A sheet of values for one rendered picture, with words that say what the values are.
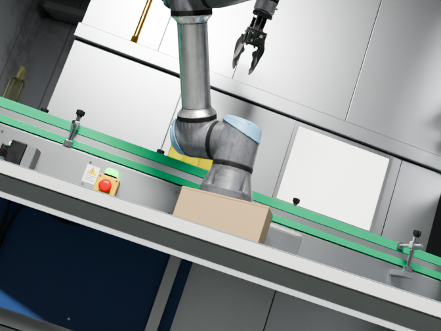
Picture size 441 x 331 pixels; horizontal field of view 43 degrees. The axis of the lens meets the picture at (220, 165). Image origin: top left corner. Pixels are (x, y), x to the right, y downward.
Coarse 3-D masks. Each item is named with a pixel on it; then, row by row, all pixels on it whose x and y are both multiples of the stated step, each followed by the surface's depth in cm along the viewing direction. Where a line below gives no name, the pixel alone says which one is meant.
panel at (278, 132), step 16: (224, 96) 225; (176, 112) 221; (224, 112) 224; (240, 112) 225; (256, 112) 226; (272, 112) 227; (272, 128) 226; (288, 128) 227; (272, 144) 225; (288, 144) 226; (352, 144) 230; (256, 160) 223; (272, 160) 224; (256, 176) 222; (272, 176) 223; (384, 176) 230; (272, 192) 222; (304, 208) 223
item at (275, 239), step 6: (270, 228) 174; (270, 234) 173; (276, 234) 174; (282, 234) 174; (288, 234) 174; (270, 240) 173; (276, 240) 173; (282, 240) 174; (288, 240) 174; (294, 240) 174; (300, 240) 174; (270, 246) 173; (276, 246) 173; (282, 246) 173; (288, 246) 174; (294, 246) 174; (288, 252) 173; (294, 252) 174
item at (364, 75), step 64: (128, 0) 228; (320, 0) 240; (384, 0) 244; (64, 64) 221; (128, 64) 224; (320, 64) 236; (384, 64) 240; (128, 128) 221; (320, 128) 232; (384, 128) 236; (384, 192) 232
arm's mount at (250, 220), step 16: (192, 192) 148; (208, 192) 148; (176, 208) 148; (192, 208) 147; (208, 208) 147; (224, 208) 146; (240, 208) 146; (256, 208) 145; (208, 224) 146; (224, 224) 145; (240, 224) 145; (256, 224) 144; (256, 240) 143
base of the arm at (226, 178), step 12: (216, 168) 154; (228, 168) 152; (240, 168) 152; (204, 180) 155; (216, 180) 151; (228, 180) 151; (240, 180) 152; (216, 192) 150; (228, 192) 149; (240, 192) 150
